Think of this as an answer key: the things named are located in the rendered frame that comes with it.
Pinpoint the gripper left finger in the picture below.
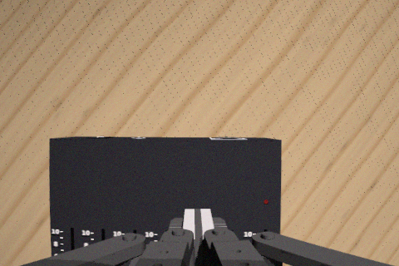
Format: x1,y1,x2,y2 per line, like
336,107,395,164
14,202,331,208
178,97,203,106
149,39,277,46
20,209,199,266

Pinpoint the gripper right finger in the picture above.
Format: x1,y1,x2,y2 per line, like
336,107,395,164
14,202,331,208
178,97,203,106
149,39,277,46
198,209,394,266

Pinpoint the black lighting desk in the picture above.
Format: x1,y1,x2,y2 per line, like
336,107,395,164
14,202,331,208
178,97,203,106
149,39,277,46
49,136,282,256

